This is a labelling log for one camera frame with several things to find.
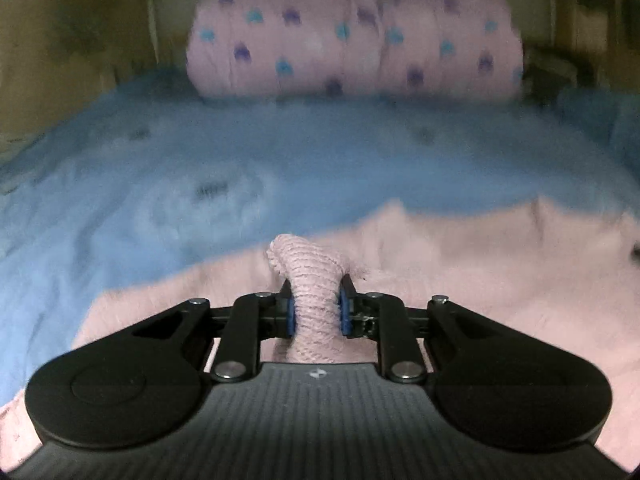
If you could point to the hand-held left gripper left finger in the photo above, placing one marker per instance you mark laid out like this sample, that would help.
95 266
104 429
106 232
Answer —
289 316

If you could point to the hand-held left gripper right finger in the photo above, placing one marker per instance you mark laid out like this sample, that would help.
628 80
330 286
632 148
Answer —
344 314

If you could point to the pink knitted sweater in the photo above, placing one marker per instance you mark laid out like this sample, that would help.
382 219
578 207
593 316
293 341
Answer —
475 270

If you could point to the blue bed sheet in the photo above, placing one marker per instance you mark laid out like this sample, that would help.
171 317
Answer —
150 160

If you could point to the pink heart-patterned pillow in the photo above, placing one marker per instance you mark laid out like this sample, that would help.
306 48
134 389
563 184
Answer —
310 45

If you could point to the wooden bed frame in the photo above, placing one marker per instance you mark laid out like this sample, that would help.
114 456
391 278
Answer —
50 60

